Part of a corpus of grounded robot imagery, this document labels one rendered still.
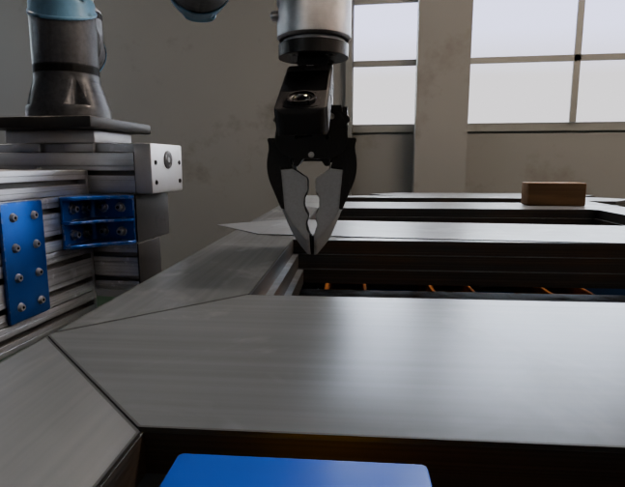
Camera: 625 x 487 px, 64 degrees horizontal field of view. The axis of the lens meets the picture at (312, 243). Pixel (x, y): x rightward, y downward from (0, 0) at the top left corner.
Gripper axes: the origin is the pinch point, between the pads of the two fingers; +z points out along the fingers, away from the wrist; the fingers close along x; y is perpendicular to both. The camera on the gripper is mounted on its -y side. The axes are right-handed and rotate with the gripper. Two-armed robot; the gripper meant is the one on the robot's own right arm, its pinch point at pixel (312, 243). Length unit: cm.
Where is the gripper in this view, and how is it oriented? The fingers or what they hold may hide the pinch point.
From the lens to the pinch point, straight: 52.0
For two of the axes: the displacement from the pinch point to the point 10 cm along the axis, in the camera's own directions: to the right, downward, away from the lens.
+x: -10.0, -0.1, 0.8
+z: 0.0, 9.9, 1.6
